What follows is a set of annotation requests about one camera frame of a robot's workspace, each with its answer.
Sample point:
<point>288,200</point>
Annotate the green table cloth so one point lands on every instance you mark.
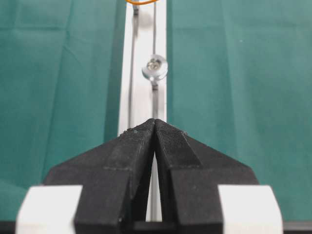
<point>239,80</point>

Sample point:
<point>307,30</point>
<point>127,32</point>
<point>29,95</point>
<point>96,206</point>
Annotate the silver shaft pulley near left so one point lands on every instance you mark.
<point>156,68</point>

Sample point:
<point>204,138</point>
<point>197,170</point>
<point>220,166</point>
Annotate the aluminium extrusion rail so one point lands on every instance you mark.
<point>145,34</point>

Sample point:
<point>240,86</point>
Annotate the orange rubber band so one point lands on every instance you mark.
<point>138,2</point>

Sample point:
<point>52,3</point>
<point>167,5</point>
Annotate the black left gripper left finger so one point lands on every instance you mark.
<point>115,178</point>

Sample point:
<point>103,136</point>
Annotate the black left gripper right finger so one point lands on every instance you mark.
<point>189,173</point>

